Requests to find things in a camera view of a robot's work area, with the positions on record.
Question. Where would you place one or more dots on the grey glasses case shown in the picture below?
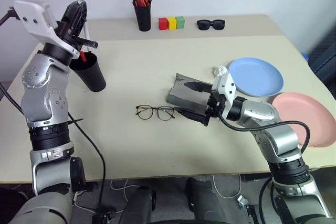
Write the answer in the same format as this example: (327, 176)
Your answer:
(183, 95)

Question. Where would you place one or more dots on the yellow cube block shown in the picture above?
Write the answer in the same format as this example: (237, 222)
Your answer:
(172, 23)

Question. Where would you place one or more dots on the blue plate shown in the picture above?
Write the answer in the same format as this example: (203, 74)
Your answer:
(256, 79)

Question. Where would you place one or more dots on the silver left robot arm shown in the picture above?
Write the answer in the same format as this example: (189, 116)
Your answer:
(39, 95)

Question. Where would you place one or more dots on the black sunglasses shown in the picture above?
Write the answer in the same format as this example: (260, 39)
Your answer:
(210, 24)

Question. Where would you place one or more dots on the light grey marker pen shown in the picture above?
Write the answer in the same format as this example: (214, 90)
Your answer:
(86, 31)

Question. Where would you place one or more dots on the dark grey rounded shape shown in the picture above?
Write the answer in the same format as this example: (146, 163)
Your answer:
(202, 200)
(140, 204)

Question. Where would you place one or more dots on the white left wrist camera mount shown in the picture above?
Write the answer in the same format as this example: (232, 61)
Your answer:
(36, 22)

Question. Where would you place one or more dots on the red cube block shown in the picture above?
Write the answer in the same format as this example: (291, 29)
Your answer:
(163, 23)

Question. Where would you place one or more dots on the red black marker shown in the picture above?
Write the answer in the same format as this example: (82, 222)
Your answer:
(134, 0)
(149, 1)

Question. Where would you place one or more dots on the thin framed clear eyeglasses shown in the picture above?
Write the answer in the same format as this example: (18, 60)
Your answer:
(155, 111)

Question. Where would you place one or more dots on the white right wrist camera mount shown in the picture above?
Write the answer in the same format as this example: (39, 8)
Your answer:
(225, 87)

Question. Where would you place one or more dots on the pink plate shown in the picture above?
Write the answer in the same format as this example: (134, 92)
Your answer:
(312, 113)

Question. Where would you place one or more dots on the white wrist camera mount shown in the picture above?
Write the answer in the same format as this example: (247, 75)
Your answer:
(225, 87)
(36, 22)

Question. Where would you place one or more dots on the red marker pen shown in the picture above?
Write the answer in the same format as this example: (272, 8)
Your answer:
(83, 56)

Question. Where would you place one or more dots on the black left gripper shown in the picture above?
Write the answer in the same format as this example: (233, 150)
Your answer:
(65, 31)

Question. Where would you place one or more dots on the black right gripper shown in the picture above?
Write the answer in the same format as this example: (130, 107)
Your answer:
(215, 104)

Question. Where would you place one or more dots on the green cube block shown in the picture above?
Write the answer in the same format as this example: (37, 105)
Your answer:
(180, 22)

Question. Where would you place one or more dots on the black cup with markers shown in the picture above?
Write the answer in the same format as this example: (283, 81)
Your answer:
(143, 18)

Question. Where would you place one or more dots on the dark blue furniture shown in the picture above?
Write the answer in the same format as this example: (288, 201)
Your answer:
(324, 56)

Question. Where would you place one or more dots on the small blue object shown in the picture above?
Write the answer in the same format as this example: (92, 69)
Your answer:
(305, 56)

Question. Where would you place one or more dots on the black plastic cup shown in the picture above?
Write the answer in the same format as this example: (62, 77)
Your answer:
(92, 74)

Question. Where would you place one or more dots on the white crumpled tissue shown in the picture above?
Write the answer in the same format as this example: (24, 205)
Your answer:
(218, 70)

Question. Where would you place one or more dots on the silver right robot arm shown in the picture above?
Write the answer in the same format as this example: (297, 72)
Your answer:
(278, 134)

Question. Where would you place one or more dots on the small metal clamp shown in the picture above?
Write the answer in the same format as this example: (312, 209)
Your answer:
(243, 201)

